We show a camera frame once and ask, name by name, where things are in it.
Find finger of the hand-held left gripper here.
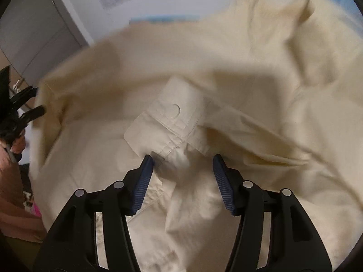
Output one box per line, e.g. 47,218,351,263
17,106,46,129
10,86,39,110

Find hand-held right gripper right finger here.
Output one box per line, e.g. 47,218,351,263
213,153,333,272

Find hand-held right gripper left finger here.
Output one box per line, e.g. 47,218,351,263
33,154,154,272

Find cream shirt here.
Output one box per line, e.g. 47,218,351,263
31,0,363,272

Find person's left hand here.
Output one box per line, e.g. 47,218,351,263
8,134,27,163

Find grey cabinet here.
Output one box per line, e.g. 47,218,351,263
0,0,89,91

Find pink patterned cloth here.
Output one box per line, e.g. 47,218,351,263
23,191,42,219

